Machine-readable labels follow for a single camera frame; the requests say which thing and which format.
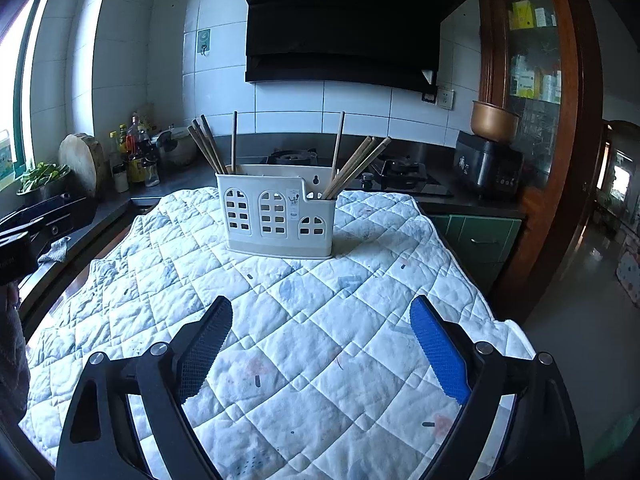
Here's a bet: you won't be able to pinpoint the white quilted cloth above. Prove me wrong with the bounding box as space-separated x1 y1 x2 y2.
21 188 535 479

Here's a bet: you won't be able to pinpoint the black rice cooker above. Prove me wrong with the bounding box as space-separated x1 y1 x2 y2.
452 131 524 193

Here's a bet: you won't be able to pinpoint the white wall socket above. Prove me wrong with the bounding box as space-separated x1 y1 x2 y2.
436 88 454 110

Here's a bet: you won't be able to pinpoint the black gas stove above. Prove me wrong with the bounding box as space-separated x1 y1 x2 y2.
264 148 457 198

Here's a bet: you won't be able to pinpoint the round wooden cutting board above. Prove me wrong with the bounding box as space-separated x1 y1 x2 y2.
58 133 108 198

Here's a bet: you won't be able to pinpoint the grey metal pot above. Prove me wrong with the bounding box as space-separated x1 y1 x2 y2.
152 128 198 170

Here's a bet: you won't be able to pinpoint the black range hood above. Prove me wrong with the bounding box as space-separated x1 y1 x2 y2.
245 0 465 96

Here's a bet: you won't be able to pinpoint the wooden chopstick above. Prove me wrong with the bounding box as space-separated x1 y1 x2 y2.
201 115 228 174
188 126 220 174
192 119 224 174
331 110 346 180
321 136 373 200
230 110 239 174
328 138 392 200
322 136 378 200

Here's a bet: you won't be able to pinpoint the copper inner pot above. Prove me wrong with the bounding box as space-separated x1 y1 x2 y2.
471 101 521 144

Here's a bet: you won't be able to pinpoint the yellow-label oil bottle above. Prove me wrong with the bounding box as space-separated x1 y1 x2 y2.
125 113 149 185

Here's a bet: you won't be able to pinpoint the green vegetables in basin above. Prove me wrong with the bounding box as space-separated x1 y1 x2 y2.
16 162 72 203

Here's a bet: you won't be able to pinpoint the wooden glass cabinet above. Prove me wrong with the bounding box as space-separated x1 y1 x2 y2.
478 0 603 322

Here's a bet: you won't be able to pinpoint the green wall hook sticker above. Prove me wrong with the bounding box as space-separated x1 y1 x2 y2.
196 29 210 56

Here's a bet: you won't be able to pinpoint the white plastic utensil holder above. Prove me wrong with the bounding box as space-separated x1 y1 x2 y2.
217 164 335 259

